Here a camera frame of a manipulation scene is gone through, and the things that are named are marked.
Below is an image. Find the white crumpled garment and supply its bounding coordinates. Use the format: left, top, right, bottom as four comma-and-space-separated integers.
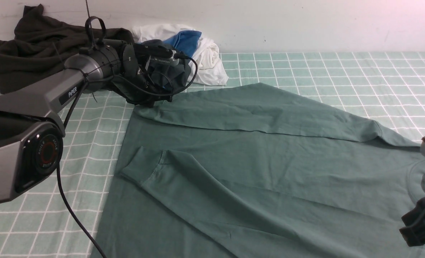
131, 23, 229, 86

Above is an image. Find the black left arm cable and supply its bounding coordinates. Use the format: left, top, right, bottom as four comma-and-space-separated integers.
55, 16, 198, 258

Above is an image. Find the green long-sleeve top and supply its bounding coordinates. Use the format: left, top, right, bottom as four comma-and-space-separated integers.
96, 83, 425, 258

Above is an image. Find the dark olive crumpled garment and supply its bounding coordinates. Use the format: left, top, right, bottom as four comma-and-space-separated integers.
0, 5, 136, 95

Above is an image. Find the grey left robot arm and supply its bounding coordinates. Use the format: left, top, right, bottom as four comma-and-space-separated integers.
0, 40, 184, 204

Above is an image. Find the dark grey crumpled garment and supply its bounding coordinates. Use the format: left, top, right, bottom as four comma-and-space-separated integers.
141, 39, 192, 97

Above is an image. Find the blue crumpled garment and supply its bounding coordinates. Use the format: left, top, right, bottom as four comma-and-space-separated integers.
163, 30, 202, 58

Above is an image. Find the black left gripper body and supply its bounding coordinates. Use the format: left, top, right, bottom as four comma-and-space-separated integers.
113, 43, 173, 107

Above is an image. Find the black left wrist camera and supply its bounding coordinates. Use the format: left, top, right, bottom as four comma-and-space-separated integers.
133, 44, 190, 66

